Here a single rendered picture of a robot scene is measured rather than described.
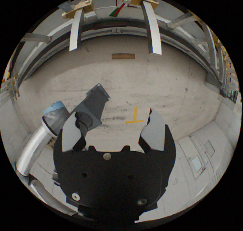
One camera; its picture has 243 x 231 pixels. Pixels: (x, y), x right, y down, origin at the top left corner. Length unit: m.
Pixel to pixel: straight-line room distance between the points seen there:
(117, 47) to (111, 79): 0.50
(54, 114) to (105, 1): 0.76
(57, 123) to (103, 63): 0.91
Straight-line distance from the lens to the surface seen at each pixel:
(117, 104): 1.17
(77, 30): 0.31
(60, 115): 0.42
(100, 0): 0.65
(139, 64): 1.11
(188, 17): 0.49
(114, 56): 0.99
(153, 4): 0.41
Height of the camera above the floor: 1.05
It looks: 58 degrees down
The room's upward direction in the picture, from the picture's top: 175 degrees clockwise
